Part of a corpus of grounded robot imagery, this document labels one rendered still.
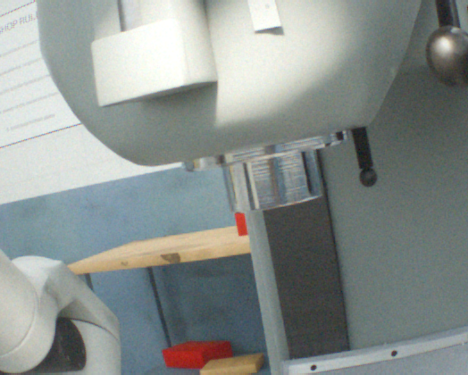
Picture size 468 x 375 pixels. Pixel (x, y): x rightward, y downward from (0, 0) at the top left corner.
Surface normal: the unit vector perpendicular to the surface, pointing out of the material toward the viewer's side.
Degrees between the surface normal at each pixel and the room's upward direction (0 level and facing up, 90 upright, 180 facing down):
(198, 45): 90
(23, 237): 90
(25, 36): 90
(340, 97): 130
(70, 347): 87
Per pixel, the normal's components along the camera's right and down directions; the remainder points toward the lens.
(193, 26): 0.91, -0.16
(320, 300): -0.37, 0.12
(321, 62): 0.36, 0.41
